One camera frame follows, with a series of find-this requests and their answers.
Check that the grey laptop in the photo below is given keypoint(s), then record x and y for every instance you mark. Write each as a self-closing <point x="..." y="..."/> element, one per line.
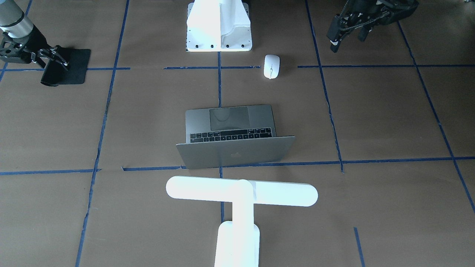
<point x="242" y="135"/>

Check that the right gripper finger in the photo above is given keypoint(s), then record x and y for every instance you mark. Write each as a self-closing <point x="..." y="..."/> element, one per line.
<point x="57" y="54"/>

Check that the white desk lamp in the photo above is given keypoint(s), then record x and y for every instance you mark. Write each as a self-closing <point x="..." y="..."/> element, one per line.
<point x="238" y="239"/>

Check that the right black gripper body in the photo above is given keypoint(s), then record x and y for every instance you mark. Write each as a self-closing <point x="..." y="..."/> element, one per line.
<point x="34" y="40"/>

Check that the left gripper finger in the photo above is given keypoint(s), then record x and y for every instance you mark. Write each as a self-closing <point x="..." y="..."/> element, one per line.
<point x="337" y="31"/>
<point x="365" y="30"/>

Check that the white computer mouse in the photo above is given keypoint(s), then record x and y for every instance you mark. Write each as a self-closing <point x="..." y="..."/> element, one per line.
<point x="271" y="66"/>

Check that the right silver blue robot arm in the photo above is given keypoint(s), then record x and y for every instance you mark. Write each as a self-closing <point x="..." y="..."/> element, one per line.
<point x="15" y="21"/>

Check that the white pedestal column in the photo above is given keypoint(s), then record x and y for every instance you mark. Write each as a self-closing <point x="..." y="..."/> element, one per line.
<point x="218" y="25"/>

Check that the black mouse pad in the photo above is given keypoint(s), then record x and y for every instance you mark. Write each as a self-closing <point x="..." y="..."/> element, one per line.
<point x="78" y="66"/>

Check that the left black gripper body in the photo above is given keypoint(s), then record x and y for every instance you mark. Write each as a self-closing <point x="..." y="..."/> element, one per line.
<point x="343" y="23"/>

